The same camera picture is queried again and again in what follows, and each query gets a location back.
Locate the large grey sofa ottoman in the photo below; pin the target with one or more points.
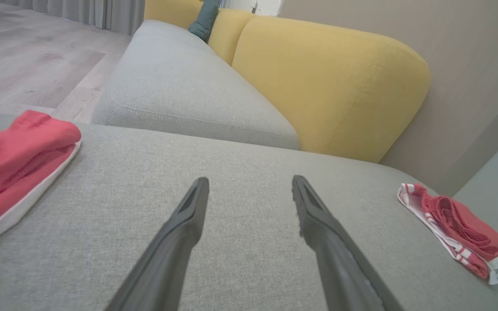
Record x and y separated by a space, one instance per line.
240 259

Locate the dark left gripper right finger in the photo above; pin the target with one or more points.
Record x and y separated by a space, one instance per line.
339 268

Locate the red garment plain white hem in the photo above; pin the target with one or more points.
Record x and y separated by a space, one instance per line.
15 151

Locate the white object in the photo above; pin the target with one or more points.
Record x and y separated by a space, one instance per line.
270 6

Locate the narrow yellow sofa cushion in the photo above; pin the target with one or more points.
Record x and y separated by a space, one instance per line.
229 30

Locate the red shorts with white stripes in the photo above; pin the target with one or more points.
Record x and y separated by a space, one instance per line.
456 216

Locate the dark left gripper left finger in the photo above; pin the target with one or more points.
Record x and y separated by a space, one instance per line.
167 259

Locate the large yellow sofa backrest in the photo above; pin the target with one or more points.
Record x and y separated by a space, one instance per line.
327 86

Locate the grey curtain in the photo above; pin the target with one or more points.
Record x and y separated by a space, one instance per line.
102 13

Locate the grey sofa seat cushion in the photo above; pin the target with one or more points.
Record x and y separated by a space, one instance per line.
167 77

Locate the yellow sofa backrest cushion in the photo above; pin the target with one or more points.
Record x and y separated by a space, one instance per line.
171 11

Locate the teal cloth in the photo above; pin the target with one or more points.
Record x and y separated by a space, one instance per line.
205 19

